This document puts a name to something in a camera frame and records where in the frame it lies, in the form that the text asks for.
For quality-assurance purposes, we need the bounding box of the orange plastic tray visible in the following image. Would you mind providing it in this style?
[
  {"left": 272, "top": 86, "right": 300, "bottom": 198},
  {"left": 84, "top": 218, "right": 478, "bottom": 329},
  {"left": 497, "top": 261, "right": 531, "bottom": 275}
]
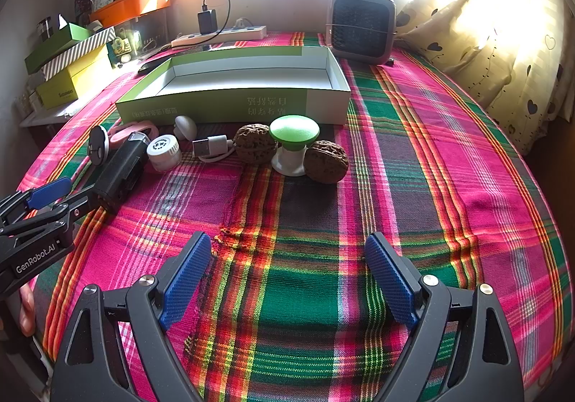
[{"left": 89, "top": 0, "right": 171, "bottom": 27}]

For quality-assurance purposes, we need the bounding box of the white egg-shaped gadget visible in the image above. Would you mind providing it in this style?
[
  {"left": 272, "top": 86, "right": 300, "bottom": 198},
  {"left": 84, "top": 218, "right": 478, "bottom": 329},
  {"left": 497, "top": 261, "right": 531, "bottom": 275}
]
[{"left": 174, "top": 115, "right": 198, "bottom": 141}]

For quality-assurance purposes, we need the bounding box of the black smartphone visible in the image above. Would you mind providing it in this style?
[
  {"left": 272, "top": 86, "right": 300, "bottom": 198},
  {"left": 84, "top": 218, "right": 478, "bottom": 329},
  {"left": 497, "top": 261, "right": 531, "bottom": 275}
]
[{"left": 137, "top": 56, "right": 171, "bottom": 76}]

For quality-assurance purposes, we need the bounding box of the small grey fan heater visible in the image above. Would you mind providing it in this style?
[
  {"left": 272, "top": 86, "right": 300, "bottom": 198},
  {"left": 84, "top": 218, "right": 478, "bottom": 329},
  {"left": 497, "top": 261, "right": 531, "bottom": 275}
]
[{"left": 326, "top": 0, "right": 396, "bottom": 64}]

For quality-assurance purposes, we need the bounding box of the pink plastic clip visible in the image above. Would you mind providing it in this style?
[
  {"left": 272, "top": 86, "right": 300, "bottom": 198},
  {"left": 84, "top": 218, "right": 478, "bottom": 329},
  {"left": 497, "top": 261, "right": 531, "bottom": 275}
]
[{"left": 107, "top": 121, "right": 159, "bottom": 150}]

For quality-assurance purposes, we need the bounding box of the plaid pink green cloth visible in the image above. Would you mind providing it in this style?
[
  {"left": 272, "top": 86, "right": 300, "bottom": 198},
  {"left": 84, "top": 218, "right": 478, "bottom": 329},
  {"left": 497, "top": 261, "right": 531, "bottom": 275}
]
[{"left": 33, "top": 49, "right": 574, "bottom": 401}]

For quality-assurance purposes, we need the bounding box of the white power strip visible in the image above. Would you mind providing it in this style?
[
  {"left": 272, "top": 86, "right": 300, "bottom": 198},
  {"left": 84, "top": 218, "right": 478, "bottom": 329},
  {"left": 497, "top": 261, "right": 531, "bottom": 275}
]
[{"left": 171, "top": 26, "right": 267, "bottom": 48}]

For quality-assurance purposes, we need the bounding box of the black cylindrical device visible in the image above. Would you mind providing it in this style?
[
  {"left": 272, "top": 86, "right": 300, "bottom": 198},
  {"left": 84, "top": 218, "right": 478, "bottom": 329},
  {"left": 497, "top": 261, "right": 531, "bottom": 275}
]
[{"left": 93, "top": 131, "right": 150, "bottom": 213}]

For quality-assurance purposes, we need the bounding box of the white small round jar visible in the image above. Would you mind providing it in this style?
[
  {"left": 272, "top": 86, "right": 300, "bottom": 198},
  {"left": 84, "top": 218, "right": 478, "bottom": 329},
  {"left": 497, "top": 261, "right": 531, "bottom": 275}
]
[{"left": 146, "top": 134, "right": 182, "bottom": 172}]

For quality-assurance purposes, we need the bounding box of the yellow cardboard box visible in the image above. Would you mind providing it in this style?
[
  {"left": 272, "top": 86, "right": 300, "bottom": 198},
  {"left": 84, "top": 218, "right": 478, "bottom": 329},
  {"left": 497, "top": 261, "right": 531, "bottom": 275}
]
[{"left": 36, "top": 45, "right": 114, "bottom": 109}]

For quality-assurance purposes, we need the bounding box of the brown walnut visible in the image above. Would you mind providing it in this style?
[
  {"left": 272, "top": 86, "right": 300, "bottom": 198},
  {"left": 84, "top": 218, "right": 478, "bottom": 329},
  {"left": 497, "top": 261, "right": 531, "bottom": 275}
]
[
  {"left": 303, "top": 140, "right": 349, "bottom": 184},
  {"left": 233, "top": 124, "right": 277, "bottom": 165}
]

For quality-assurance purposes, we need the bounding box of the cream heart pattern curtain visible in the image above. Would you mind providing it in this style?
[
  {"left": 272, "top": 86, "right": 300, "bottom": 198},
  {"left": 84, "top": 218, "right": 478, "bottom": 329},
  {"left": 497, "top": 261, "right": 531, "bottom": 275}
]
[{"left": 396, "top": 0, "right": 574, "bottom": 154}]

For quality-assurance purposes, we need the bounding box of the green white cardboard tray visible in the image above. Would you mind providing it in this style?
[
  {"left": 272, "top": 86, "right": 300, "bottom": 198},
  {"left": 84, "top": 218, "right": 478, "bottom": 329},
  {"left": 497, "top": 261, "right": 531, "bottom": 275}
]
[{"left": 116, "top": 46, "right": 351, "bottom": 126}]

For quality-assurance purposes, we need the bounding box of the green cardboard box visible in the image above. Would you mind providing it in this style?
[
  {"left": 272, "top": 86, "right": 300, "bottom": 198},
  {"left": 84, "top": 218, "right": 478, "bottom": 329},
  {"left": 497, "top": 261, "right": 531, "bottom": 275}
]
[{"left": 24, "top": 23, "right": 93, "bottom": 75}]

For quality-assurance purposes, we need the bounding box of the black charger with cable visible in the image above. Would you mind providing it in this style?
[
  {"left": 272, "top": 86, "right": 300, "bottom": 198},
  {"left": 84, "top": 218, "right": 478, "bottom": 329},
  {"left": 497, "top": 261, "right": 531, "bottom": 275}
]
[{"left": 197, "top": 0, "right": 232, "bottom": 35}]

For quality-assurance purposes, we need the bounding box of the striped grey white box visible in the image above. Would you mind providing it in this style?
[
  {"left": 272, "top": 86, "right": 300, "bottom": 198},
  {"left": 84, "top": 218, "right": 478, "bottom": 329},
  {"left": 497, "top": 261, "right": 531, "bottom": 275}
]
[{"left": 41, "top": 27, "right": 116, "bottom": 81}]

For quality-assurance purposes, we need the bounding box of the white usb cable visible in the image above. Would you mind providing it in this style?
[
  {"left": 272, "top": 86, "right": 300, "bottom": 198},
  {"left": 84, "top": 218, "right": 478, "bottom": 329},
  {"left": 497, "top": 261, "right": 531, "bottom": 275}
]
[{"left": 192, "top": 134, "right": 236, "bottom": 164}]

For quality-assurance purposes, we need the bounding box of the black round disc gadget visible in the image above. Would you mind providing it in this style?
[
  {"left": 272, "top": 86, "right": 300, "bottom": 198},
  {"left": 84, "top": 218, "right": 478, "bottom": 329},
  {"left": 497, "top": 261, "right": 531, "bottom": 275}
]
[{"left": 87, "top": 125, "right": 110, "bottom": 167}]

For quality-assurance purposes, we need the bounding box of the green white mushroom stand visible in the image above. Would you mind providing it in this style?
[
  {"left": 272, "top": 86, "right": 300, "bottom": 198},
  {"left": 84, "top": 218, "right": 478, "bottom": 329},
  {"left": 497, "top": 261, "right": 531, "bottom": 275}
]
[{"left": 269, "top": 115, "right": 320, "bottom": 177}]

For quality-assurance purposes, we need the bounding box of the person left hand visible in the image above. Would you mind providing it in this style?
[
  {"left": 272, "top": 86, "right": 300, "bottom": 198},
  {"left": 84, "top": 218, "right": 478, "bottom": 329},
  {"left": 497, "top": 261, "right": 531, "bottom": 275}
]
[{"left": 19, "top": 284, "right": 35, "bottom": 337}]

